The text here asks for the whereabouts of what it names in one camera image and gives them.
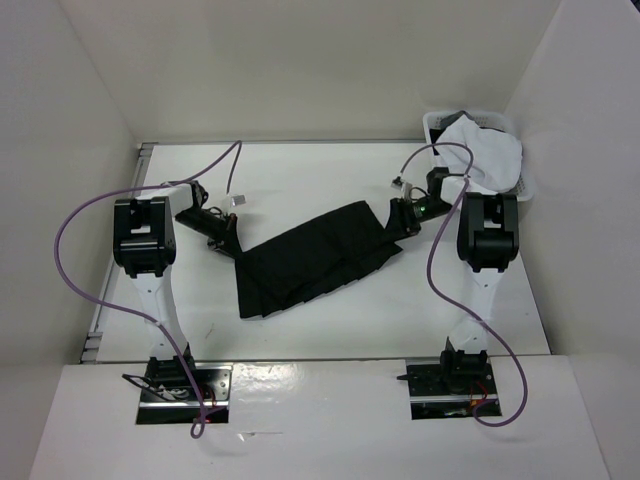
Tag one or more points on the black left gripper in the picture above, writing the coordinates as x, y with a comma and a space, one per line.
227, 239

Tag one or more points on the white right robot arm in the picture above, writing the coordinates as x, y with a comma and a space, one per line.
487, 242

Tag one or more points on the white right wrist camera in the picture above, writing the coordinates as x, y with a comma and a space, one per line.
409, 192

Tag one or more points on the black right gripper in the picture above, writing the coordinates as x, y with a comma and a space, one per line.
400, 217

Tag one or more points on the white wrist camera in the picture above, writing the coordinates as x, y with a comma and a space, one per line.
409, 192
231, 202

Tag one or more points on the white skirt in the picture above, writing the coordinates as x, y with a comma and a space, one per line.
497, 155

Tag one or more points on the white plastic basket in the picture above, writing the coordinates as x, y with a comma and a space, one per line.
435, 122

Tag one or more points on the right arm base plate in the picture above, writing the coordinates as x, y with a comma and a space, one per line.
437, 394

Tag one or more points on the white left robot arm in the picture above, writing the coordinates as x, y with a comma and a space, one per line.
144, 245

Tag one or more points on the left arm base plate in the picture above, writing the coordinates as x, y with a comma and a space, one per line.
171, 399

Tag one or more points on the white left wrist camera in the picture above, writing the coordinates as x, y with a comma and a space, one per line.
231, 202

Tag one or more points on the black skirt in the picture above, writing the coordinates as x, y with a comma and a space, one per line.
312, 259

